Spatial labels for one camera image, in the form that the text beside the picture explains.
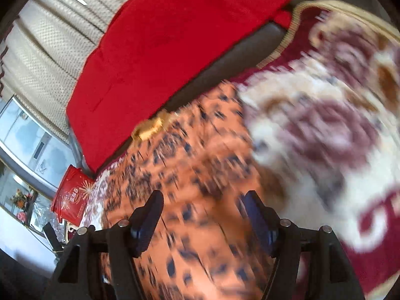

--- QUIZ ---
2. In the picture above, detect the white glossy appliance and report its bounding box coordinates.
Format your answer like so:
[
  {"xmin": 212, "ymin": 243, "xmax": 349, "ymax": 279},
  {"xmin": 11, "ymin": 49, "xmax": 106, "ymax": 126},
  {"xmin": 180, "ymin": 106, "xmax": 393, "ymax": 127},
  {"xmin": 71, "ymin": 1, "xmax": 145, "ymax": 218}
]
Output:
[{"xmin": 0, "ymin": 96, "xmax": 76, "ymax": 177}]

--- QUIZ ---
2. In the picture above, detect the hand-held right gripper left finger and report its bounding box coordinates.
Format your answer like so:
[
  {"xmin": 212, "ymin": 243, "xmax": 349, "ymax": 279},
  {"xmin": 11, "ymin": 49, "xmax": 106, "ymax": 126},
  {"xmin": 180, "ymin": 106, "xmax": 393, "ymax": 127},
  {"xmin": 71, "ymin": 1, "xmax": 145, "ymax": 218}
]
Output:
[{"xmin": 44, "ymin": 190, "xmax": 165, "ymax": 300}]

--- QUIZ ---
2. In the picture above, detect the black box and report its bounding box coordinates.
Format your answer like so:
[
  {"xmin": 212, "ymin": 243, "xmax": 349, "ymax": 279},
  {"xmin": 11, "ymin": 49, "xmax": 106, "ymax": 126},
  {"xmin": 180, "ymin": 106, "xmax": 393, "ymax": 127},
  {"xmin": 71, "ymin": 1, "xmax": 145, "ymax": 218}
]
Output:
[{"xmin": 42, "ymin": 222, "xmax": 64, "ymax": 254}]

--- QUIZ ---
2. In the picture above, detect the beige dotted curtain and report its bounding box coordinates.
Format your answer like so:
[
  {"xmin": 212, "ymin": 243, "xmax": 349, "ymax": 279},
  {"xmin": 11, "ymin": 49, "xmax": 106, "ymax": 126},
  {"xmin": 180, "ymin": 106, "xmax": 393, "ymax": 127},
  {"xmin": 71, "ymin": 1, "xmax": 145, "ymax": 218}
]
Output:
[{"xmin": 0, "ymin": 0, "xmax": 157, "ymax": 140}]

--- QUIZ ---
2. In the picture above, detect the gold framed glass cabinet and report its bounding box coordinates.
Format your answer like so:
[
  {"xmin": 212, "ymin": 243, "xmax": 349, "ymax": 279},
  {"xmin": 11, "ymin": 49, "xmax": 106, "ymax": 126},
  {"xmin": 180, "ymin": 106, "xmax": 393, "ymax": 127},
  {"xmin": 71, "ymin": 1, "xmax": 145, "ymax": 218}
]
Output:
[{"xmin": 0, "ymin": 159, "xmax": 60, "ymax": 235}]

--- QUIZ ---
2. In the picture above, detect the orange pink flower bouquet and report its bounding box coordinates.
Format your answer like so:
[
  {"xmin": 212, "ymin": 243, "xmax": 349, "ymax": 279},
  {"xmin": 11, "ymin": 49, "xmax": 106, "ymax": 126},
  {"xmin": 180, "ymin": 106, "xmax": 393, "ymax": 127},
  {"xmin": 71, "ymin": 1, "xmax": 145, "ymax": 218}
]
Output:
[{"xmin": 11, "ymin": 187, "xmax": 39, "ymax": 226}]

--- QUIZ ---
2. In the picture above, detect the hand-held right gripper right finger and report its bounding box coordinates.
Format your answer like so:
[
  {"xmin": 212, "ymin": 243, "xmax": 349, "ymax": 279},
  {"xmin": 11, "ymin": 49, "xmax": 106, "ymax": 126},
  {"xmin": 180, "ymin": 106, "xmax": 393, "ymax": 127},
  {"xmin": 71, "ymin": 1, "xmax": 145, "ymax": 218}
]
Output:
[{"xmin": 239, "ymin": 190, "xmax": 366, "ymax": 300}]

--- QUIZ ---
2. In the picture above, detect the orange black floral pillow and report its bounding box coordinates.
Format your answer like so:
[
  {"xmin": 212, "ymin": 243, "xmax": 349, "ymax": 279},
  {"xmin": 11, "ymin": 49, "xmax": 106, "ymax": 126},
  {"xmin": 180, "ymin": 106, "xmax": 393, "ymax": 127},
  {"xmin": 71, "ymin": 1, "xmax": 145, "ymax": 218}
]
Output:
[{"xmin": 100, "ymin": 81, "xmax": 282, "ymax": 300}]

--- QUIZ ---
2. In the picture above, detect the floral plush blanket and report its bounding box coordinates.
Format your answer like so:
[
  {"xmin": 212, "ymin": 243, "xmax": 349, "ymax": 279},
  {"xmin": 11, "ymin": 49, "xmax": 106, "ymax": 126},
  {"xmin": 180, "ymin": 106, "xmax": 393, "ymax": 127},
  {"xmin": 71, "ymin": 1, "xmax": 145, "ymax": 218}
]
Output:
[{"xmin": 90, "ymin": 0, "xmax": 400, "ymax": 300}]

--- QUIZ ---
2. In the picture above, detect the red printed tin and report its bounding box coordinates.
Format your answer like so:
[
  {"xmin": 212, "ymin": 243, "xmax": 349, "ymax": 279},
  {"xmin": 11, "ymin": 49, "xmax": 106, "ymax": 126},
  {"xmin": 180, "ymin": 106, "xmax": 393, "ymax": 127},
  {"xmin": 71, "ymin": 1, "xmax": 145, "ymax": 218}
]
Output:
[{"xmin": 50, "ymin": 165, "xmax": 95, "ymax": 227}]

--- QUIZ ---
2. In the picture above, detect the red cloth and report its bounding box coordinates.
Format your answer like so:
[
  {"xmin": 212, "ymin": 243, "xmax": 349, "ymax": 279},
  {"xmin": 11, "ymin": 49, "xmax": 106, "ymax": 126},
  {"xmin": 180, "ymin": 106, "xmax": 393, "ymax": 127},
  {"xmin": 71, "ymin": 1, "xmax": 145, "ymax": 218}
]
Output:
[{"xmin": 65, "ymin": 0, "xmax": 293, "ymax": 173}]

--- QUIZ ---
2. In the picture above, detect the dark brown headboard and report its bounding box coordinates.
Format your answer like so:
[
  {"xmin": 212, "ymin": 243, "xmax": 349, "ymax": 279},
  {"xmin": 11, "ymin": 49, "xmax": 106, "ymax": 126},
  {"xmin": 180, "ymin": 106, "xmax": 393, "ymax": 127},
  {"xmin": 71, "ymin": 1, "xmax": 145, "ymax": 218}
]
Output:
[{"xmin": 164, "ymin": 22, "xmax": 290, "ymax": 113}]

